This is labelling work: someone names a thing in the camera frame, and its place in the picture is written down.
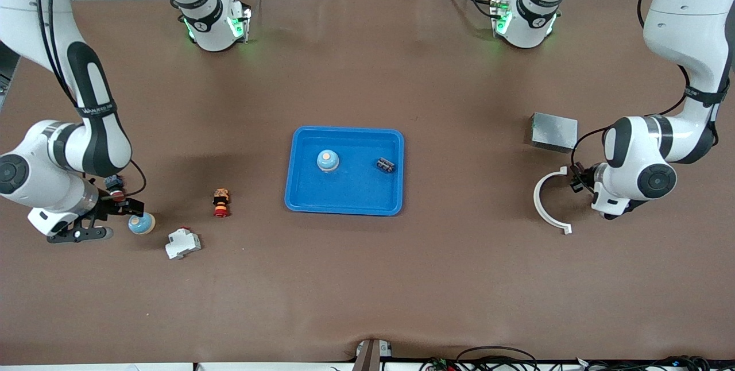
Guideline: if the silver metal box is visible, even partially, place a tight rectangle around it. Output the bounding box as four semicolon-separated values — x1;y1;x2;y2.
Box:
531;113;578;153

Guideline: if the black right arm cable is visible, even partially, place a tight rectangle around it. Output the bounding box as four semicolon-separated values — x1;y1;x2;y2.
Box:
34;0;148;197

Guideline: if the blue desk bell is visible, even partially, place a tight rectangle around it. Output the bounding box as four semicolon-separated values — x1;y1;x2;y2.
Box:
316;149;340;173
128;213;156;235

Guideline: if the red button blue base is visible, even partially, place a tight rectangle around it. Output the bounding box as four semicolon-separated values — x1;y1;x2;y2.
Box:
103;175;127;202

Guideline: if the blue plastic tray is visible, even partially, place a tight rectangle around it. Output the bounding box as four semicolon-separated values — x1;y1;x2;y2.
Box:
285;126;405;216

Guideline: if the white circuit breaker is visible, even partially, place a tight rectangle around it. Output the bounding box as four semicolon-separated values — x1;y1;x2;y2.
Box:
165;227;202;260

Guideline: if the white curved bracket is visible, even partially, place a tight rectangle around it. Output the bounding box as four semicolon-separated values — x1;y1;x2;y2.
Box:
533;167;573;235

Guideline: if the black cable bundle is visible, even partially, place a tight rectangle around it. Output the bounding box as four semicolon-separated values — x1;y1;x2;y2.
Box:
419;346;715;371

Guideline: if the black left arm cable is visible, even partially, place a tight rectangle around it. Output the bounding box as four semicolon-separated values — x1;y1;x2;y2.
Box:
570;0;691;172

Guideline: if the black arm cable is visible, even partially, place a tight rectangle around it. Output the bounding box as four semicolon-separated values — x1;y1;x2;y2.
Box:
34;0;148;197
570;0;691;172

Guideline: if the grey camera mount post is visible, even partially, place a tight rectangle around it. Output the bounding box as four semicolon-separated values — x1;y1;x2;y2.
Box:
353;339;394;371

